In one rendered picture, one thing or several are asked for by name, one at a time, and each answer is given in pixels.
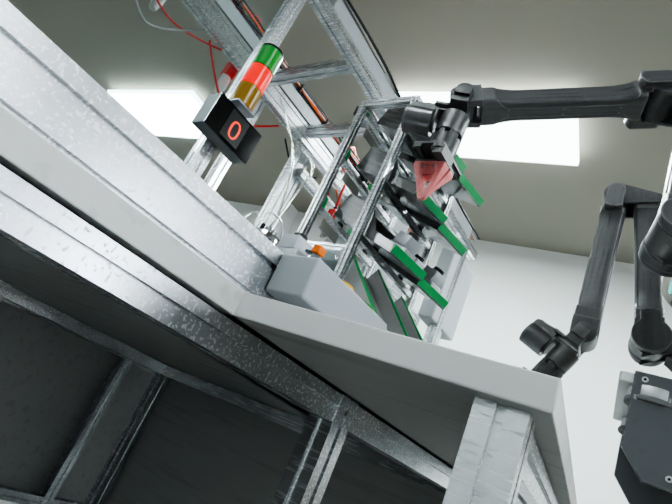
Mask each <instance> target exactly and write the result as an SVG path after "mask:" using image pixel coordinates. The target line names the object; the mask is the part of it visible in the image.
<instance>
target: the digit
mask: <svg viewBox="0 0 672 504"><path fill-rule="evenodd" d="M249 126H250V125H249V124H248V123H247V122H246V121H245V120H244V118H243V117H242V116H241V115H240V114H239V113H238V112H237V111H236V109H235V108H234V109H233V111H232V112H231V114H230V116H229V117H228V119H227V121H226V122H225V124H224V126H223V127H222V129H221V130H220V132H219V133H220V134H221V135H222V136H223V137H224V138H225V139H226V140H227V141H228V142H229V143H230V144H231V145H232V146H233V147H234V148H235V149H236V148H237V147H238V145H239V143H240V142H241V140H242V138H243V136H244V135H245V133H246V131H247V130H248V128H249Z"/></svg>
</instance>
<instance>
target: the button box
mask: <svg viewBox="0 0 672 504"><path fill-rule="evenodd" d="M266 291H267V292H268V293H269V294H270V295H272V296H273V297H274V298H275V299H277V300H278V301H280V302H283V303H287V304H290V305H294V306H298V307H301V308H305V309H309V310H312V311H316V312H320V313H323V314H327V315H331V316H334V317H338V318H342V319H345V320H349V321H353V322H356V323H360V324H363V325H367V326H371V327H374V328H378V329H382V330H386V328H387V324H386V323H385V322H384V321H383V320H382V319H381V318H380V317H379V316H378V315H377V314H376V313H375V312H374V311H373V310H372V309H371V308H370V307H369V306H368V305H367V304H366V303H365V302H364V301H363V300H362V299H361V298H360V297H359V296H358V295H357V294H356V293H355V292H354V291H353V290H352V289H351V288H349V287H348V286H347V285H346V284H345V283H344V282H343V281H342V280H341V279H340V278H339V277H338V276H337V275H336V274H335V273H334V272H333V271H332V270H331V269H330V268H329V267H328V266H327V265H326V264H325V263H324V262H323V261H322V260H321V258H314V257H306V256H299V255H291V254H283V255H282V257H281V259H280V261H279V263H278V265H277V267H276V269H275V271H274V273H273V275H272V277H271V279H270V281H269V283H268V285H267V287H266Z"/></svg>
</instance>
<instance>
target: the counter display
mask: <svg viewBox="0 0 672 504"><path fill-rule="evenodd" d="M234 108H235V109H236V111H237V112H238V113H239V114H240V115H241V116H242V117H243V118H244V120H245V121H246V122H247V123H248V124H249V125H250V126H249V128H248V130H247V131H246V133H245V135H244V136H243V138H242V140H241V142H240V143H239V145H238V147H237V148H236V149H235V148H234V147H233V146H232V145H231V144H230V143H229V142H228V141H227V140H226V139H225V138H224V137H223V136H222V135H221V134H220V133H219V132H220V130H221V129H222V127H223V126H224V124H225V122H226V121H227V119H228V117H229V116H230V114H231V112H232V111H233V109H234ZM204 122H205V123H206V124H207V125H208V126H209V128H210V129H211V130H212V131H213V132H214V133H215V134H216V135H217V136H218V137H219V138H220V139H221V140H222V141H223V142H224V143H225V144H226V145H227V146H228V147H229V148H230V149H231V150H232V151H233V152H234V153H235V154H236V155H237V156H238V158H239V159H240V160H241V161H242V162H243V163H244V164H246V163H247V161H248V160H249V158H250V156H251V154H252V153H253V151H254V149H255V147H256V146H257V144H258V142H259V140H260V139H261V137H262V136H261V135H260V134H259V132H258V131H257V130H256V129H255V128H254V127H253V126H252V124H251V123H250V122H249V121H248V120H247V119H246V118H245V117H244V115H243V114H242V113H241V112H240V111H239V110H238V109H237V107H236V106H235V105H234V104H233V103H232V102H231V101H230V99H229V98H228V97H227V96H226V95H225V94H224V93H223V92H221V94H220V95H219V97H218V99H217V100H216V102H215V103H214V105H213V106H212V108H211V110H210V111H209V113H208V114H207V116H206V117H205V119H204Z"/></svg>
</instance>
